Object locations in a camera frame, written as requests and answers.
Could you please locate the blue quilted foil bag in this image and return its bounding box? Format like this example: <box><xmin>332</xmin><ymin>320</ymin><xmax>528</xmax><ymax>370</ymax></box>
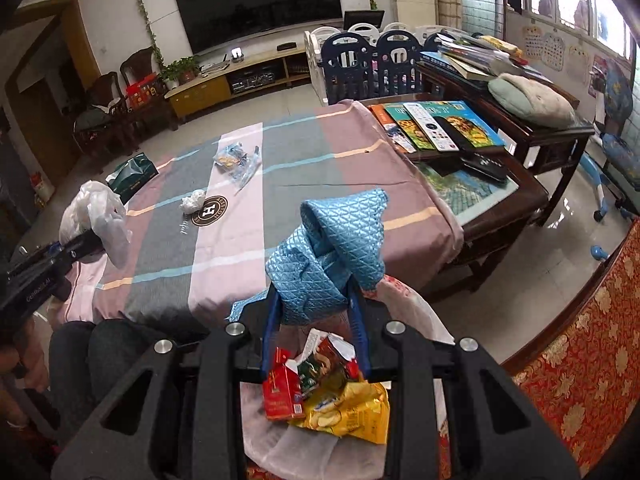
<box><xmin>226</xmin><ymin>187</ymin><xmax>391</xmax><ymax>328</ymax></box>

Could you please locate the red cigarette box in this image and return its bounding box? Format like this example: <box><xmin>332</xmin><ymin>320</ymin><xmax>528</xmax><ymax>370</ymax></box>
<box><xmin>262</xmin><ymin>347</ymin><xmax>304</xmax><ymax>422</ymax></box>

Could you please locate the yellow snack bag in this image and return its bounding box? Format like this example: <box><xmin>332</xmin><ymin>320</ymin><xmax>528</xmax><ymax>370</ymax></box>
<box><xmin>288</xmin><ymin>382</ymin><xmax>390</xmax><ymax>445</ymax></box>

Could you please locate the white plastic bag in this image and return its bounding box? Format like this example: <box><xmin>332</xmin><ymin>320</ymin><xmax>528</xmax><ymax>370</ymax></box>
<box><xmin>58</xmin><ymin>180</ymin><xmax>132</xmax><ymax>269</ymax></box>

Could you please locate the white tissue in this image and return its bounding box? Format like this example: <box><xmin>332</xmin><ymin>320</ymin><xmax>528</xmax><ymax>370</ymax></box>
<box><xmin>180</xmin><ymin>190</ymin><xmax>206</xmax><ymax>216</ymax></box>

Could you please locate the clear blue plastic wrapper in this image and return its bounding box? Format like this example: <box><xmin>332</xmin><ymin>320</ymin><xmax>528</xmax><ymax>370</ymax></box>
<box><xmin>213</xmin><ymin>142</ymin><xmax>262</xmax><ymax>195</ymax></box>

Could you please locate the green snack packet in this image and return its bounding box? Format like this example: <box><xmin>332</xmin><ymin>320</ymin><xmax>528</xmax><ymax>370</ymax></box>
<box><xmin>295</xmin><ymin>328</ymin><xmax>361</xmax><ymax>398</ymax></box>

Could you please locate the person's left hand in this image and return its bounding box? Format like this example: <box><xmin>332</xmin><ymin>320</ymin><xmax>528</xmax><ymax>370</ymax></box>
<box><xmin>1</xmin><ymin>316</ymin><xmax>49</xmax><ymax>428</ymax></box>

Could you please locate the person's dark jeans leg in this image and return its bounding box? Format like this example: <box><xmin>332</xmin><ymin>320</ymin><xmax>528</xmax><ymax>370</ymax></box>
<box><xmin>46</xmin><ymin>317</ymin><xmax>212</xmax><ymax>436</ymax></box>

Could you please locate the plaid checked tablecloth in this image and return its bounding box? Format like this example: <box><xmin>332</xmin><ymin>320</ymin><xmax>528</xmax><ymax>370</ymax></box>
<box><xmin>48</xmin><ymin>101</ymin><xmax>463</xmax><ymax>330</ymax></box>

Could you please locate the white bin liner bag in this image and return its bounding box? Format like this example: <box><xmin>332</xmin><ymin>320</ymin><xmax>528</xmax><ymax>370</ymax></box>
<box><xmin>240</xmin><ymin>274</ymin><xmax>454</xmax><ymax>479</ymax></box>

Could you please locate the green tissue box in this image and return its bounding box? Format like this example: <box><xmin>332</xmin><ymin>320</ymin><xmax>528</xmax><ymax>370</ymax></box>
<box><xmin>105</xmin><ymin>153</ymin><xmax>158</xmax><ymax>205</ymax></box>

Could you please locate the dark wooden armchair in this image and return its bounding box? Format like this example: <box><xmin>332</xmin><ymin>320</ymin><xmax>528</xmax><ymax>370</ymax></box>
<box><xmin>74</xmin><ymin>72</ymin><xmax>138</xmax><ymax>162</ymax></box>
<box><xmin>119</xmin><ymin>47</ymin><xmax>179</xmax><ymax>131</ymax></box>

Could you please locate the orange picture book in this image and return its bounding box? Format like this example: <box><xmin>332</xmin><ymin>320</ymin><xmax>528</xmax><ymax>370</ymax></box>
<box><xmin>369</xmin><ymin>104</ymin><xmax>416</xmax><ymax>154</ymax></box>

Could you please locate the black remote control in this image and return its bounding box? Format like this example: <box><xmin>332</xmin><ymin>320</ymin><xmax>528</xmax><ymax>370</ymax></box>
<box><xmin>460</xmin><ymin>153</ymin><xmax>508</xmax><ymax>184</ymax></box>

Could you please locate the green picture book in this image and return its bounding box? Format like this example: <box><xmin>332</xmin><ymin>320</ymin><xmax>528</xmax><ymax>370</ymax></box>
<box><xmin>383</xmin><ymin>103</ymin><xmax>435</xmax><ymax>151</ymax></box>

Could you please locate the dark wooden side table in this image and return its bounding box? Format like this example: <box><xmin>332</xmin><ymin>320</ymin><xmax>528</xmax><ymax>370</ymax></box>
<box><xmin>363</xmin><ymin>62</ymin><xmax>593</xmax><ymax>302</ymax></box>

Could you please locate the blue picture book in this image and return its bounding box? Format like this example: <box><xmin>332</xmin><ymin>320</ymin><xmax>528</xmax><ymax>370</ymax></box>
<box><xmin>421</xmin><ymin>101</ymin><xmax>504</xmax><ymax>148</ymax></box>

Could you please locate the red gift box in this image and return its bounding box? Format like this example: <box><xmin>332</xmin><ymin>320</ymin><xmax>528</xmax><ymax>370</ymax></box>
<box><xmin>126</xmin><ymin>73</ymin><xmax>166</xmax><ymax>110</ymax></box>

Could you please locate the red gold patterned cushion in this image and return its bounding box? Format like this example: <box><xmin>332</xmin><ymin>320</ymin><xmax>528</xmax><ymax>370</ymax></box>
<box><xmin>504</xmin><ymin>221</ymin><xmax>639</xmax><ymax>477</ymax></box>

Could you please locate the wooden tv cabinet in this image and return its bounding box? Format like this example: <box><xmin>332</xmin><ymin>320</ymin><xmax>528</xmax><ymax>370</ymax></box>
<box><xmin>165</xmin><ymin>48</ymin><xmax>310</xmax><ymax>119</ymax></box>

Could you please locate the navy blue playpen fence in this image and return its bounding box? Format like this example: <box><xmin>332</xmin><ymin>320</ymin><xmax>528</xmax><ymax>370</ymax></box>
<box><xmin>321</xmin><ymin>30</ymin><xmax>425</xmax><ymax>105</ymax></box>

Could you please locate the potted green plant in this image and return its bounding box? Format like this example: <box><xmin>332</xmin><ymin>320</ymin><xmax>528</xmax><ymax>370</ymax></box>
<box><xmin>162</xmin><ymin>56</ymin><xmax>201</xmax><ymax>84</ymax></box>

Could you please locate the white playpen fence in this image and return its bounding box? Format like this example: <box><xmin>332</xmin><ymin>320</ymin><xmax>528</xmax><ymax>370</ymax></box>
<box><xmin>304</xmin><ymin>25</ymin><xmax>341</xmax><ymax>106</ymax></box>

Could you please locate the grey green cushion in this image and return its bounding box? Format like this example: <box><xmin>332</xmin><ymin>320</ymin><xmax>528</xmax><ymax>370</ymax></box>
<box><xmin>487</xmin><ymin>73</ymin><xmax>576</xmax><ymax>129</ymax></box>

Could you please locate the stack of books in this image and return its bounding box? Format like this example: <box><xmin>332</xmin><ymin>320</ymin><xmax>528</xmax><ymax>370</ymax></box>
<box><xmin>421</xmin><ymin>30</ymin><xmax>549</xmax><ymax>82</ymax></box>

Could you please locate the black laptop monitor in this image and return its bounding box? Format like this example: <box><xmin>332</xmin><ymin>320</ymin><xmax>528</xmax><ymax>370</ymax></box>
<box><xmin>343</xmin><ymin>10</ymin><xmax>385</xmax><ymax>29</ymax></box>

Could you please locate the blue child scooter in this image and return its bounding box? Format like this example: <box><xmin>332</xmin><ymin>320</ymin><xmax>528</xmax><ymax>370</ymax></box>
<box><xmin>579</xmin><ymin>152</ymin><xmax>637</xmax><ymax>264</ymax></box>

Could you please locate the large black television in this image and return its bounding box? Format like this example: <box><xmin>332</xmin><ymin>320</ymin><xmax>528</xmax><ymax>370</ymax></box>
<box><xmin>171</xmin><ymin>0</ymin><xmax>344</xmax><ymax>57</ymax></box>

